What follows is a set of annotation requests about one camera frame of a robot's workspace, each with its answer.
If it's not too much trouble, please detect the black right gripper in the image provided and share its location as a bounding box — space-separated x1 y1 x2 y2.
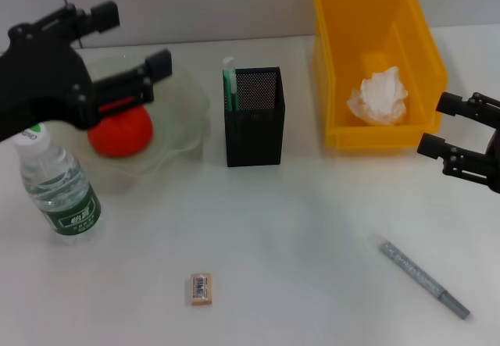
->
416 91 500 194

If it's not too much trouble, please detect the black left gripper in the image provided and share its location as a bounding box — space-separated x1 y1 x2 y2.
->
0 0 173 143

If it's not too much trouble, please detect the white paper ball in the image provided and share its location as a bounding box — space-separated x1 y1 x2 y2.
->
346 66 410 127

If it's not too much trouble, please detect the orange fruit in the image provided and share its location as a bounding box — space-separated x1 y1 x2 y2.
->
87 96 154 159

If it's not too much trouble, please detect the grey glitter pen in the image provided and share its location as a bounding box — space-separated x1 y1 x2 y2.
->
370 234 471 319

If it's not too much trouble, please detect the clear green-label water bottle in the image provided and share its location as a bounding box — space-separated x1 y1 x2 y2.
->
10 123 106 245

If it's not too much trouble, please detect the beige eraser with barcode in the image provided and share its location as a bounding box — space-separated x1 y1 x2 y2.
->
189 271 214 307

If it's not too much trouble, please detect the translucent glass fruit plate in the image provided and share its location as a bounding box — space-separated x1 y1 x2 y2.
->
80 54 213 191

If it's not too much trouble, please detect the black mesh pen holder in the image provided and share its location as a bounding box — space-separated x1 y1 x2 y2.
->
222 66 287 168

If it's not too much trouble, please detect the yellow plastic bin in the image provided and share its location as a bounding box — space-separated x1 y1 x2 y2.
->
311 0 448 150

